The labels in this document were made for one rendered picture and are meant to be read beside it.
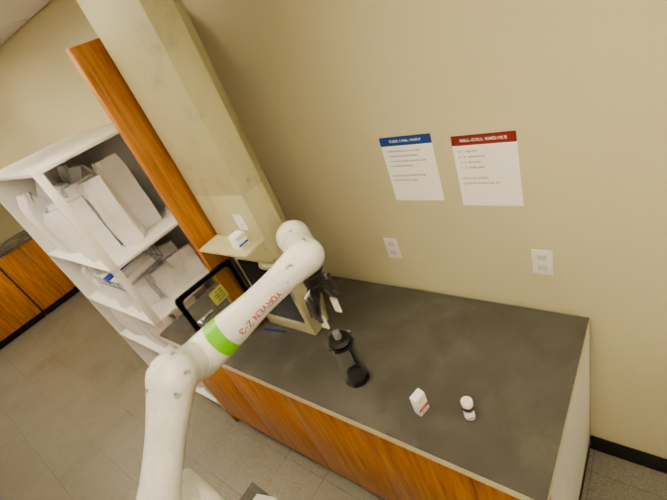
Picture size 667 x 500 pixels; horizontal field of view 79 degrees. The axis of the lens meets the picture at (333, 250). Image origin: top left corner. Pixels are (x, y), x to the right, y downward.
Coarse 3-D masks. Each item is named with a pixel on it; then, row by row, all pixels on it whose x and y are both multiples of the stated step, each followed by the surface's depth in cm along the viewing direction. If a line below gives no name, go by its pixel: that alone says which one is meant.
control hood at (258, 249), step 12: (216, 240) 174; (228, 240) 170; (252, 240) 162; (264, 240) 159; (204, 252) 171; (216, 252) 165; (228, 252) 161; (240, 252) 157; (252, 252) 155; (264, 252) 160
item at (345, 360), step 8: (352, 336) 148; (352, 344) 149; (344, 352) 147; (352, 352) 149; (336, 360) 151; (344, 360) 149; (352, 360) 150; (360, 360) 154; (344, 368) 152; (352, 368) 152; (360, 368) 154; (344, 376) 156; (352, 376) 154; (360, 376) 155
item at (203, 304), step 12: (204, 276) 177; (216, 276) 181; (228, 276) 185; (204, 288) 178; (216, 288) 182; (228, 288) 186; (240, 288) 191; (192, 300) 174; (204, 300) 179; (216, 300) 183; (228, 300) 188; (192, 312) 175; (204, 312) 180; (216, 312) 184
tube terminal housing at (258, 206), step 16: (256, 192) 154; (272, 192) 174; (208, 208) 169; (224, 208) 162; (240, 208) 155; (256, 208) 155; (272, 208) 161; (224, 224) 170; (256, 224) 156; (272, 224) 162; (272, 240) 162; (304, 288) 180; (304, 304) 181; (272, 320) 206; (288, 320) 196
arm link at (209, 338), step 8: (200, 328) 115; (208, 328) 112; (216, 328) 111; (192, 336) 116; (200, 336) 112; (208, 336) 111; (216, 336) 111; (224, 336) 111; (184, 344) 111; (200, 344) 111; (208, 344) 111; (216, 344) 111; (224, 344) 111; (232, 344) 112; (240, 344) 115; (208, 352) 111; (216, 352) 111; (224, 352) 112; (232, 352) 114; (216, 360) 112; (224, 360) 114; (216, 368) 114; (208, 376) 113
